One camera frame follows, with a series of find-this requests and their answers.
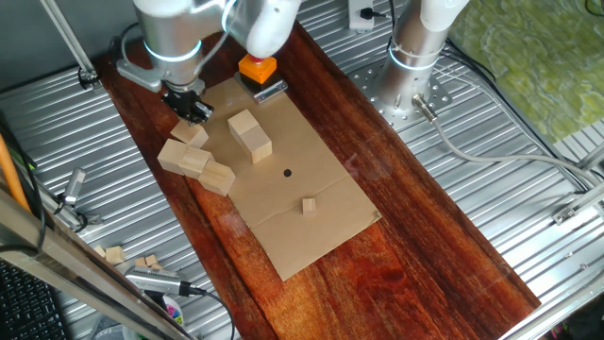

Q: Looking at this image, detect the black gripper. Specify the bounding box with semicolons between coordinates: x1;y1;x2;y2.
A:
160;87;215;127

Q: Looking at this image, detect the orange emergency stop button box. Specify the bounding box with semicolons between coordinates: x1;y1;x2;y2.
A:
237;53;278;85

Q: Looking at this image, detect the brown cardboard sheet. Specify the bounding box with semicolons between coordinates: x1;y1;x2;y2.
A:
172;76;382;282

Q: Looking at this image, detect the thin metal stand rod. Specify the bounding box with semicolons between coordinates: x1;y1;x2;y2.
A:
39;0;103;92

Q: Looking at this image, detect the white power strip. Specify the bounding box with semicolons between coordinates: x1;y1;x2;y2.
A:
347;0;377;33

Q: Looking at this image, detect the orange tube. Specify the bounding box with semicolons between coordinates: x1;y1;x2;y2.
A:
0;133;30;213

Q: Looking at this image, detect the reddish brown wooden board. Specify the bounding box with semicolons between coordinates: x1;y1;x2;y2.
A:
92;0;543;340

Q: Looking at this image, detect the silver robot mounting plate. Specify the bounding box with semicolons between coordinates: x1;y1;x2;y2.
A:
349;59;454;132

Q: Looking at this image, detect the black keyboard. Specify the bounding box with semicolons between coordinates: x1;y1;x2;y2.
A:
0;261;72;340

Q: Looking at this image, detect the silver camera mount bracket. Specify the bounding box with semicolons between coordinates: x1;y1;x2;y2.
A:
115;55;165;94

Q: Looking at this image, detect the light grey arm cable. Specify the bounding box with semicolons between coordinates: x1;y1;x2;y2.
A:
191;0;237;77

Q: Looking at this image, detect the silver camera on stand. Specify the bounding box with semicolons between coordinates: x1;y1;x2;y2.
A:
62;167;89;208

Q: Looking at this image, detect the metal camera stand bracket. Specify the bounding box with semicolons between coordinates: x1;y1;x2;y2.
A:
35;186;104;233

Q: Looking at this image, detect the silver ridged camera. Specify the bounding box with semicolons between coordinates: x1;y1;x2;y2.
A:
124;264;193;298

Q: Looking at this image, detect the black camera cable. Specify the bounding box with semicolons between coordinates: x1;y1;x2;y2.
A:
177;281;237;340

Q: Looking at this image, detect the aluminium frame beam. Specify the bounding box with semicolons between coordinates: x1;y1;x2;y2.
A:
0;186;197;340

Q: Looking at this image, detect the power cord with black plug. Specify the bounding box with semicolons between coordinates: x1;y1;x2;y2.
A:
359;6;396;23

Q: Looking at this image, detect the grey cable with metal connector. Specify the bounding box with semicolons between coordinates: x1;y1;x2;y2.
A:
411;93;604;186

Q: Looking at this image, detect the aluminium profile rail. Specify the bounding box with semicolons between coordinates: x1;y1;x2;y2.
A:
550;181;604;227
575;141;604;172

